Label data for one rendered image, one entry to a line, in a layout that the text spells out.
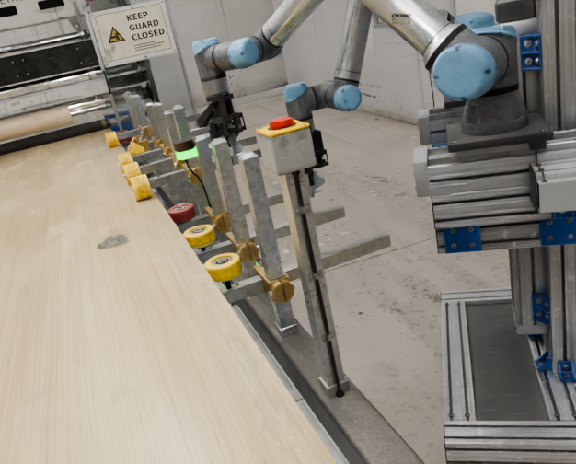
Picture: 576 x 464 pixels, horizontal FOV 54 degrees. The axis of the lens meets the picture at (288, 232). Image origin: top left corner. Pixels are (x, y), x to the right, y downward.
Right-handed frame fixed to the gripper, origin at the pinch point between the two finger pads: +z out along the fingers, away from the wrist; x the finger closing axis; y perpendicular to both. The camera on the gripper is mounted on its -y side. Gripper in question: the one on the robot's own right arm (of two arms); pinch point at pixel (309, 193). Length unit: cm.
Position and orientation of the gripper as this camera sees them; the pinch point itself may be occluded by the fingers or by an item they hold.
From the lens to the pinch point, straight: 187.1
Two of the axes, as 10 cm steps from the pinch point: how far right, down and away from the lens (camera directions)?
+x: -3.5, -2.7, 8.9
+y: 9.1, -3.1, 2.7
